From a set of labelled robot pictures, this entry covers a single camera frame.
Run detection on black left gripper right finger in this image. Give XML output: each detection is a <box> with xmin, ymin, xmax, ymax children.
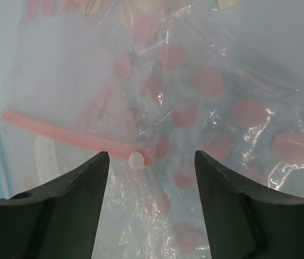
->
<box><xmin>195</xmin><ymin>151</ymin><xmax>304</xmax><ymax>258</ymax></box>

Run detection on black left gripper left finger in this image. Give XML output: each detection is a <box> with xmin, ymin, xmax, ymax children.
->
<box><xmin>0</xmin><ymin>152</ymin><xmax>109</xmax><ymax>258</ymax></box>

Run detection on clear bag pink dots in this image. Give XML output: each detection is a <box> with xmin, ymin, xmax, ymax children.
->
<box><xmin>0</xmin><ymin>1</ymin><xmax>304</xmax><ymax>258</ymax></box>

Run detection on clear bag blue zipper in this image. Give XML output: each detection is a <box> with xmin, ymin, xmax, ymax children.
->
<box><xmin>0</xmin><ymin>110</ymin><xmax>74</xmax><ymax>199</ymax></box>

